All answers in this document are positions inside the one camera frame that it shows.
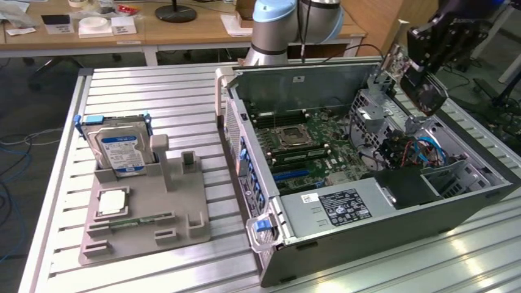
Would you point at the red packet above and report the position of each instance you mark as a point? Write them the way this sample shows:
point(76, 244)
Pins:
point(126, 9)

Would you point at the black floor stand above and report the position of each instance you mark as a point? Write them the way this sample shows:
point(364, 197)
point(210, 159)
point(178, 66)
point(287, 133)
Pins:
point(500, 100)

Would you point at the silver CPU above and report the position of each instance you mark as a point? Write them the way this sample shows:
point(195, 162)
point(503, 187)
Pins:
point(112, 203)

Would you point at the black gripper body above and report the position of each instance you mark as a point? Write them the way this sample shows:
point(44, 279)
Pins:
point(468, 10)

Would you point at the grey parts rack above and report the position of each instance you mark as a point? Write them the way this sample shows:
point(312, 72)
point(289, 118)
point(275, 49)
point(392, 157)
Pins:
point(155, 195)

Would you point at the brown cardboard box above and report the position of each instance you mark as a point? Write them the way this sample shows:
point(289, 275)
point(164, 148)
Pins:
point(244, 9)

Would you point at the hard disk with blue caddy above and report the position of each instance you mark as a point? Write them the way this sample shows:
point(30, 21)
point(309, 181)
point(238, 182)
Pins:
point(120, 149)

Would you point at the black graphics card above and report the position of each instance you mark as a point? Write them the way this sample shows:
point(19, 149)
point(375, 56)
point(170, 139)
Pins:
point(427, 91)

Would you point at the blue expansion slot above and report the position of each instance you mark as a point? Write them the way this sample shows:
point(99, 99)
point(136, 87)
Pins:
point(291, 174)

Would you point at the clear plastic bag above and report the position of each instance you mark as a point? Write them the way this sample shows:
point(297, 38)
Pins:
point(16, 18)

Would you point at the silver drive cage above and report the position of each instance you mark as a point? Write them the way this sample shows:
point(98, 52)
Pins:
point(368, 120)

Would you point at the CPU socket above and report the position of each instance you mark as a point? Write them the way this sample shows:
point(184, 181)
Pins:
point(293, 135)

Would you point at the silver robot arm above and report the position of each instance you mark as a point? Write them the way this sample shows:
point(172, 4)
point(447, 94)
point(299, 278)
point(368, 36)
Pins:
point(271, 30)

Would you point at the open dark PC case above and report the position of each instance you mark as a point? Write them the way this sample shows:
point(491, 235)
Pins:
point(367, 253)

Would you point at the white box with round dish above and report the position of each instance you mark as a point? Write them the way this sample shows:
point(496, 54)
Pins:
point(95, 29)

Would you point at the blue case latch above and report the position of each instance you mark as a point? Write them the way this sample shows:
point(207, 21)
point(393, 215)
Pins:
point(260, 227)

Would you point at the wooden desk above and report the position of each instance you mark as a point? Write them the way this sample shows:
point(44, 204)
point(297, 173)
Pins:
point(40, 42)

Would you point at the silver disk bay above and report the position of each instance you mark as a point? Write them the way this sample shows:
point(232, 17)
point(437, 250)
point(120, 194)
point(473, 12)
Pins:
point(460, 180)

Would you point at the white box with black top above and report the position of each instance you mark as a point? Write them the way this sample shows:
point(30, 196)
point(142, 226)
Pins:
point(56, 26)

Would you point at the white card with red marks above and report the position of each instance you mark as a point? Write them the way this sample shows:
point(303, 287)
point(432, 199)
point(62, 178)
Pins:
point(20, 31)

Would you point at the plain white box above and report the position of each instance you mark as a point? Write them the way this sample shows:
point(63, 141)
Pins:
point(123, 26)

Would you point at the black round lamp base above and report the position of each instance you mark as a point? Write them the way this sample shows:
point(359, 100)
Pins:
point(176, 13)

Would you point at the wooden cabinet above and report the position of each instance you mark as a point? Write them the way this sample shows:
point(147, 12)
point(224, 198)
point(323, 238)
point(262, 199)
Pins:
point(367, 18)

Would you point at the grey power supply unit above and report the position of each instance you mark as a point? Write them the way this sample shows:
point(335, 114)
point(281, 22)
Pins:
point(301, 213)

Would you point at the green motherboard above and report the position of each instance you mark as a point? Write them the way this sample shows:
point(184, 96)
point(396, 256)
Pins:
point(345, 164)

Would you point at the tape roll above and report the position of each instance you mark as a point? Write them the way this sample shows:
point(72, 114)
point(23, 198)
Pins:
point(76, 3)

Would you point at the green RAM stick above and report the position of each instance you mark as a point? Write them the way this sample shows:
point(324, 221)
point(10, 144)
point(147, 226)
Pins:
point(130, 222)

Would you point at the white paper stack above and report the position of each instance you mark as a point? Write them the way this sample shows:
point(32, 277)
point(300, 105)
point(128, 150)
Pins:
point(234, 27)

